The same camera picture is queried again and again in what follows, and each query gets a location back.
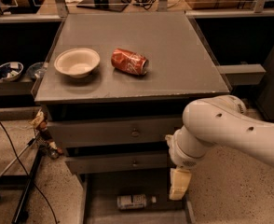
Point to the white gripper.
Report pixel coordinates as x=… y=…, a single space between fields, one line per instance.
x=178 y=155

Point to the blue plastic bottle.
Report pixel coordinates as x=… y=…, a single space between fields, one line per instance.
x=135 y=201

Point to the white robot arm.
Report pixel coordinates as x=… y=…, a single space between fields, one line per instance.
x=210 y=122

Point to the middle grey drawer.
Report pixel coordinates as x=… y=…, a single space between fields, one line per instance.
x=118 y=162

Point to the top grey drawer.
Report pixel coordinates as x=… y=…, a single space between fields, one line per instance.
x=101 y=132

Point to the open bottom grey drawer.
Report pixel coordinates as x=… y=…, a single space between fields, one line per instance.
x=102 y=191

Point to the grey drawer cabinet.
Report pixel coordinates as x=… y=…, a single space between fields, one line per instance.
x=180 y=70

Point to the crushed red soda can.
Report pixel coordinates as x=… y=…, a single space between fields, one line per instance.
x=129 y=62

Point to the snack wrappers pile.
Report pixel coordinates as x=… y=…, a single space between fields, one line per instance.
x=40 y=124

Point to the white paper bowl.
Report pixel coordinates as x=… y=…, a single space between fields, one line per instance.
x=77 y=63

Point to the dark glass bowl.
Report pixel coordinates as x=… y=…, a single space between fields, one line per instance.
x=36 y=70

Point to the black tripod stand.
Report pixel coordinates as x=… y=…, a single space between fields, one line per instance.
x=21 y=182

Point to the black monitor stand base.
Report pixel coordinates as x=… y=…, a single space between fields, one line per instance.
x=106 y=5

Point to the white bowl with items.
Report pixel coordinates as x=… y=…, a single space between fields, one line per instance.
x=10 y=71

